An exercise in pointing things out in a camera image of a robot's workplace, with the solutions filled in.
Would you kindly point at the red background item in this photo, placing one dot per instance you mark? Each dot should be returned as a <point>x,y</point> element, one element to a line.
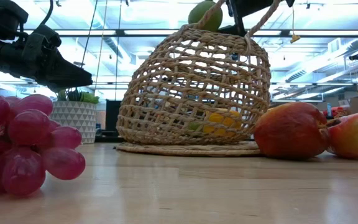
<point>337,111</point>

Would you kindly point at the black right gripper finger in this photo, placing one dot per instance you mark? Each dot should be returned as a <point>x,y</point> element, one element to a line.
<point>236,15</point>

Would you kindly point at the dull green pear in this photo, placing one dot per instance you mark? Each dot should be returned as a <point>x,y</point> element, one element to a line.
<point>197,12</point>

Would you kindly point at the red orange peach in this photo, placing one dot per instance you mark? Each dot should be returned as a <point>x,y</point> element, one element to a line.
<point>291,130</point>

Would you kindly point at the succulent in white patterned pot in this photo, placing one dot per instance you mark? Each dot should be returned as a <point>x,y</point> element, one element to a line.
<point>73,121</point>

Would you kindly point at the black ceiling device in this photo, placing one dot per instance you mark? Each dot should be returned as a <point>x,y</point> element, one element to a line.
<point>356,56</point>

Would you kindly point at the purple grape bunch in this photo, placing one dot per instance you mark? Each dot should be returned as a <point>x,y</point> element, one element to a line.
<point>26,127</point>

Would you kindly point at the red yellow mango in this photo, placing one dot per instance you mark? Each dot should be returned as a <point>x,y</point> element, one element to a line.
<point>353,137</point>

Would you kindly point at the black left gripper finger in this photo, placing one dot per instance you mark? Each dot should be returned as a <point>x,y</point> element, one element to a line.
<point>67,74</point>

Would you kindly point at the black monitor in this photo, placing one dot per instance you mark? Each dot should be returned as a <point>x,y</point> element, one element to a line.
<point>113,115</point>

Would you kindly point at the yellow bell pepper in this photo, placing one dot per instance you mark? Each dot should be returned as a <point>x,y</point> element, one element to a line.
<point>216,118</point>

